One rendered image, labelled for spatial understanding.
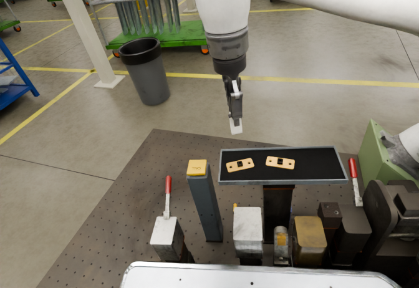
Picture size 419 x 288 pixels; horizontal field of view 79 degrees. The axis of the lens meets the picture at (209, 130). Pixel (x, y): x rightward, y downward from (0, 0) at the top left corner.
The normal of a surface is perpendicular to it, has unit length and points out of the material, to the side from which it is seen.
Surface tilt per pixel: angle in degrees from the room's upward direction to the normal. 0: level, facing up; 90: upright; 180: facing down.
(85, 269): 0
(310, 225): 0
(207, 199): 90
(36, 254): 0
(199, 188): 90
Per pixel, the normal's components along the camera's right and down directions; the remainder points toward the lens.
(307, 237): -0.15, -0.75
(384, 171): -0.26, 0.66
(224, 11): 0.02, 0.73
